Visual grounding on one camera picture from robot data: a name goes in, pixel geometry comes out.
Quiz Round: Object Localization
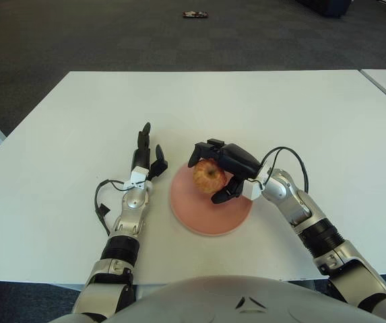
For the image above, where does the grey robot torso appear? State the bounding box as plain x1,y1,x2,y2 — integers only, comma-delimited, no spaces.
49,275,386,323

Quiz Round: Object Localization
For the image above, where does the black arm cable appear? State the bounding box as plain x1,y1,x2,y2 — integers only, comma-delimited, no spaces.
255,146,310,194
94,179,128,236

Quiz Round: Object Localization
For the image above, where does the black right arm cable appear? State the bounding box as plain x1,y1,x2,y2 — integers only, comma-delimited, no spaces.
255,146,310,194

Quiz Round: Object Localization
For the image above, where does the pink round plate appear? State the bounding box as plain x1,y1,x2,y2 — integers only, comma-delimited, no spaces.
169,164,253,236

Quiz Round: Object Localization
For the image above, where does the small dark red floor object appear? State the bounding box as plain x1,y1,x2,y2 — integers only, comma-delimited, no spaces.
182,11,210,20

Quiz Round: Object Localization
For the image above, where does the red yellow apple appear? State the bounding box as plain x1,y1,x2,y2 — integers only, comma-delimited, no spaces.
192,159,227,194

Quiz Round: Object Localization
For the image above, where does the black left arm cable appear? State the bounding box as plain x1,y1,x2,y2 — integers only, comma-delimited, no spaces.
94,179,128,236

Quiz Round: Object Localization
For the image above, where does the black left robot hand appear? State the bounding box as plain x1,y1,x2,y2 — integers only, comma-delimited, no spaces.
131,122,168,182

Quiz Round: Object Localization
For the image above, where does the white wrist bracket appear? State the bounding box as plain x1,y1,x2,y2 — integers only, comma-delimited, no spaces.
123,166,148,190
240,168,274,201

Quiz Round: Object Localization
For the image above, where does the large black case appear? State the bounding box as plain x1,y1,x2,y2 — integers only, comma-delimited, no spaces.
296,0,354,18

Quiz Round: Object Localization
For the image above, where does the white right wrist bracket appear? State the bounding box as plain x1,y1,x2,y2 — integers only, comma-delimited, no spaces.
240,168,274,201

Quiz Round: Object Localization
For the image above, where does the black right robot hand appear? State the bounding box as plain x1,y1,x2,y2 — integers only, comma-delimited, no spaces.
187,137,261,205

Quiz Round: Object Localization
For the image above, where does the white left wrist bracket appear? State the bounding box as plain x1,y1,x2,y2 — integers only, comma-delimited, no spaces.
123,166,148,190

